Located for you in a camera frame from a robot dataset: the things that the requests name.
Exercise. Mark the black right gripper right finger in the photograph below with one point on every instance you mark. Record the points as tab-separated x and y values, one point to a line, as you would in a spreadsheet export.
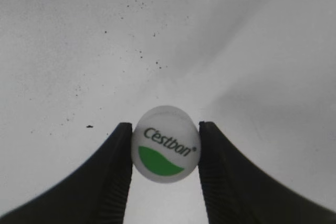
235	190

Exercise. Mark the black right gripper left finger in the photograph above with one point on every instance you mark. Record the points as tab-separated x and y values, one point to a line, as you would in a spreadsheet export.
96	192

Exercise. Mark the white green bottle cap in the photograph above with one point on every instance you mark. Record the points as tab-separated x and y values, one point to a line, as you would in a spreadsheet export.
165	145

